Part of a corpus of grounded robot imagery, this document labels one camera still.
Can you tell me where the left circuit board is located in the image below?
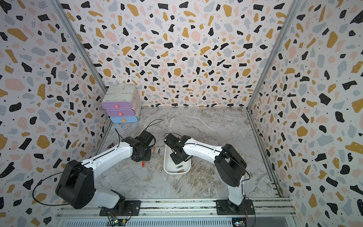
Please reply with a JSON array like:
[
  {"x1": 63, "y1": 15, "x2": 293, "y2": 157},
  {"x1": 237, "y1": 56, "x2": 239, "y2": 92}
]
[{"x1": 109, "y1": 217, "x2": 127, "y2": 227}]

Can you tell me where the white plastic storage box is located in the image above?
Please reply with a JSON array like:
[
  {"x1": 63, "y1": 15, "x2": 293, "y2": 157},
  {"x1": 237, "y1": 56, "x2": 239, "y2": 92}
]
[{"x1": 163, "y1": 146, "x2": 192, "y2": 176}]

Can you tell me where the pastel mini drawer unit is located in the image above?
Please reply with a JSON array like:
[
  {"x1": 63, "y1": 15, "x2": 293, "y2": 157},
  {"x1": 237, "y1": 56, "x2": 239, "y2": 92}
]
[{"x1": 102, "y1": 84, "x2": 141, "y2": 124}]

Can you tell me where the aluminium rail frame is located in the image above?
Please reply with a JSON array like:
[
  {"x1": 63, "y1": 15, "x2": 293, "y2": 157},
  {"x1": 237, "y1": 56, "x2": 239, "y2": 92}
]
[{"x1": 55, "y1": 198, "x2": 300, "y2": 227}]

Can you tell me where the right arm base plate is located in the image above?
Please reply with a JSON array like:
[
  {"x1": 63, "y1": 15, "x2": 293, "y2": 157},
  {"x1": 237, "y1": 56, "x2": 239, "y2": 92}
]
[{"x1": 216, "y1": 199, "x2": 255, "y2": 215}]

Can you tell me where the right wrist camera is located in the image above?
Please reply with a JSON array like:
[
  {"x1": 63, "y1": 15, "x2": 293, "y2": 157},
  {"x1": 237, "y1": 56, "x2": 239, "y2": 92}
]
[{"x1": 164, "y1": 133, "x2": 179, "y2": 150}]

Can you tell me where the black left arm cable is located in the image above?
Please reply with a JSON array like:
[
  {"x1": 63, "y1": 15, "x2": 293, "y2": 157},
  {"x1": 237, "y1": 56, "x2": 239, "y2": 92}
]
[{"x1": 32, "y1": 170, "x2": 74, "y2": 207}]

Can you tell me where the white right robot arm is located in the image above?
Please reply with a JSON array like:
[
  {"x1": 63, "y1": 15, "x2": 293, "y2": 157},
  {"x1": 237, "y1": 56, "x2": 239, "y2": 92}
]
[{"x1": 164, "y1": 133, "x2": 249, "y2": 206}]

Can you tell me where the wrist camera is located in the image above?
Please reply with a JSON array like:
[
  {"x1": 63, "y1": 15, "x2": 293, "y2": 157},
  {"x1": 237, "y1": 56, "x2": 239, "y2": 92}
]
[
  {"x1": 164, "y1": 133, "x2": 179, "y2": 150},
  {"x1": 137, "y1": 130, "x2": 156, "y2": 148}
]

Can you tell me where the right circuit board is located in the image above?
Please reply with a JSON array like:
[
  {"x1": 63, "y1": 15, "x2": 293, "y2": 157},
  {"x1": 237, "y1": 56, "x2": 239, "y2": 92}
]
[{"x1": 232, "y1": 218, "x2": 247, "y2": 227}]

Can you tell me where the circuit board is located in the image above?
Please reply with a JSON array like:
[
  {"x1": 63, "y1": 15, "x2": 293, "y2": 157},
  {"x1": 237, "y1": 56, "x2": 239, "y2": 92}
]
[
  {"x1": 232, "y1": 218, "x2": 247, "y2": 227},
  {"x1": 109, "y1": 217, "x2": 127, "y2": 227}
]

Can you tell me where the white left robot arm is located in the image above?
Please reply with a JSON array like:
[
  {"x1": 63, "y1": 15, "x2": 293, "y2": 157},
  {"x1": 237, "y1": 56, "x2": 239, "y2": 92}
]
[{"x1": 55, "y1": 137, "x2": 151, "y2": 214}]

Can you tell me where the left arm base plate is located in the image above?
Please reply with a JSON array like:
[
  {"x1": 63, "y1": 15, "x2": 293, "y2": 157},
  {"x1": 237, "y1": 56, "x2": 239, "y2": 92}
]
[{"x1": 99, "y1": 200, "x2": 141, "y2": 217}]

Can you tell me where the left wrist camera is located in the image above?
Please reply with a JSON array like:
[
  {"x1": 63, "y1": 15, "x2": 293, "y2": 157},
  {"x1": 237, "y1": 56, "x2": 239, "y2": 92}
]
[{"x1": 137, "y1": 130, "x2": 156, "y2": 148}]

